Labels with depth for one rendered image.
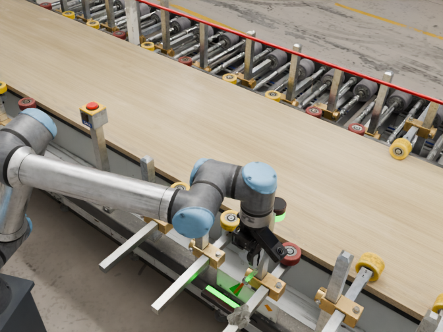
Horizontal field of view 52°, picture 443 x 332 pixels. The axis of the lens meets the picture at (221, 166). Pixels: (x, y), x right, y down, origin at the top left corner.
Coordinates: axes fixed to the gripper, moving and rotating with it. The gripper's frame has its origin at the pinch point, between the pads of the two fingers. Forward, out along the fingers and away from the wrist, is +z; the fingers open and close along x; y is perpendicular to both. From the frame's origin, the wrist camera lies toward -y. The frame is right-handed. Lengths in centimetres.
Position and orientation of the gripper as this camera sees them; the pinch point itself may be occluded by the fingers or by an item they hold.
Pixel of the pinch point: (256, 266)
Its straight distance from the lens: 140.6
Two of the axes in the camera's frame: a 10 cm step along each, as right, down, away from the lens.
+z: -0.3, 7.7, 6.4
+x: -6.1, 5.0, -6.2
